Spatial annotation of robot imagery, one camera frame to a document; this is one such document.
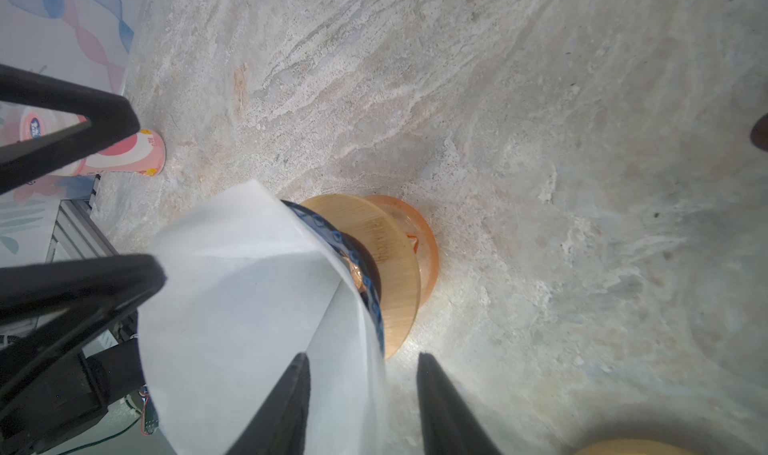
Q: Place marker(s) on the white paper coffee filter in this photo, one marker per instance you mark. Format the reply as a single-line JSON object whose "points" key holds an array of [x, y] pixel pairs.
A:
{"points": [[250, 285]]}

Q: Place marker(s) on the orange glass carafe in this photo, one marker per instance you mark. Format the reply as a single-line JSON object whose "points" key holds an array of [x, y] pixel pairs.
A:
{"points": [[419, 234]]}

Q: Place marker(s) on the wooden ring lid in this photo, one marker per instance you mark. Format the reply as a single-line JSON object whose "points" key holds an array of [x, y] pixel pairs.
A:
{"points": [[632, 447], [391, 253]]}

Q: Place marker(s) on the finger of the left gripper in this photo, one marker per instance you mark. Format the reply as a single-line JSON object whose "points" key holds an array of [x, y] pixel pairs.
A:
{"points": [[109, 119]]}

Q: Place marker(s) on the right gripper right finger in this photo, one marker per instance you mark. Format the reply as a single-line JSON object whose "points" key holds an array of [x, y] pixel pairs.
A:
{"points": [[447, 424]]}

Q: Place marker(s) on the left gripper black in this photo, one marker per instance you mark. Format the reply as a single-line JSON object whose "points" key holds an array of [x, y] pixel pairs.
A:
{"points": [[86, 297]]}

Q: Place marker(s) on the blue ribbed dripper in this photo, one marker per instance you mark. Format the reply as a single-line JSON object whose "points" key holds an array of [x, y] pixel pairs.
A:
{"points": [[355, 257]]}

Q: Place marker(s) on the clear glass carafe wooden handle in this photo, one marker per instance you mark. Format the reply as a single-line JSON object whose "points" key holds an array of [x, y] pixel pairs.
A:
{"points": [[759, 134]]}

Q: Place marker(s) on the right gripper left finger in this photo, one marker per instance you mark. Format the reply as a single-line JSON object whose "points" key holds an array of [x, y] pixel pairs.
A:
{"points": [[280, 424]]}

